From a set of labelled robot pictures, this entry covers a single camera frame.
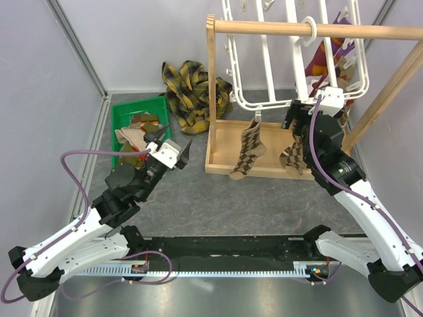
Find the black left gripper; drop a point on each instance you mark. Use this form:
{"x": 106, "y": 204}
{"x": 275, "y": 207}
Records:
{"x": 155, "y": 135}

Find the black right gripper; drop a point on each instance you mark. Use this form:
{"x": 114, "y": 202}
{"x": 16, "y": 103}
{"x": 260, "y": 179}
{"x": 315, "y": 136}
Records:
{"x": 300, "y": 110}

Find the beige brown argyle sock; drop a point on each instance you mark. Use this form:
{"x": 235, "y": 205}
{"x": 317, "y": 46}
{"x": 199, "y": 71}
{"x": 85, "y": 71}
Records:
{"x": 291, "y": 158}
{"x": 251, "y": 149}

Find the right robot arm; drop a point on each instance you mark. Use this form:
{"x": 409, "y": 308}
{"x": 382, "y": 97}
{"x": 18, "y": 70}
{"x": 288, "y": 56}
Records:
{"x": 393, "y": 266}

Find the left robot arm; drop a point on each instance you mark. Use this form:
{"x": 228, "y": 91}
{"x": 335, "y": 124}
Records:
{"x": 99, "y": 233}

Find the white hanger clip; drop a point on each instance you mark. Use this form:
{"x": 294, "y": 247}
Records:
{"x": 258, "y": 116}

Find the wooden hanger stand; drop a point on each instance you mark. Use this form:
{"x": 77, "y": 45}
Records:
{"x": 228, "y": 140}

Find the olive brown patterned sock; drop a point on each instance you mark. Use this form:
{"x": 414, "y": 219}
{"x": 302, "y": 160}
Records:
{"x": 144, "y": 121}

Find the beige red snowman sock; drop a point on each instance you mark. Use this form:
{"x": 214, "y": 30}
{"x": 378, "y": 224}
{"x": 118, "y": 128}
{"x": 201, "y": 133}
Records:
{"x": 134, "y": 137}

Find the maroon orange sock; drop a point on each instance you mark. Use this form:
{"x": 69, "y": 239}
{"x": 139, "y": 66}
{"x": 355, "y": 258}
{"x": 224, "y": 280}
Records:
{"x": 318, "y": 66}

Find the yellow plaid cloth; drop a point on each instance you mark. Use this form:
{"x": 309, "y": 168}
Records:
{"x": 187, "y": 95}

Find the green plastic bin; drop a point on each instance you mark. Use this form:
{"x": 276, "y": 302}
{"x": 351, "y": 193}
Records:
{"x": 122, "y": 114}

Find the aluminium corner profile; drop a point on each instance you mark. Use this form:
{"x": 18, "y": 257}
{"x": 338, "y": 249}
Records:
{"x": 72, "y": 37}

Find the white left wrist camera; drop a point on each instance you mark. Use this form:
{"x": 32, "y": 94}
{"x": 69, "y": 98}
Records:
{"x": 167, "y": 153}

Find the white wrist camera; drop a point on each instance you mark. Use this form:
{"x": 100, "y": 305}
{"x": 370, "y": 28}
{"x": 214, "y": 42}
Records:
{"x": 167, "y": 153}
{"x": 332, "y": 100}

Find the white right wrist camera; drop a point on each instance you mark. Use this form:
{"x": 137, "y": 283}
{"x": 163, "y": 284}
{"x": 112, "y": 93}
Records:
{"x": 332, "y": 100}

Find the white slotted cable duct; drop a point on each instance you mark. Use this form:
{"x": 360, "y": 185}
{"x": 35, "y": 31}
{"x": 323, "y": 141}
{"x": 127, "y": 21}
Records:
{"x": 217, "y": 267}

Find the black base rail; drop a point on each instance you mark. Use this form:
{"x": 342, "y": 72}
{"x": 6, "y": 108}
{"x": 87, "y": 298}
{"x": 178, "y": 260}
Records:
{"x": 280, "y": 248}

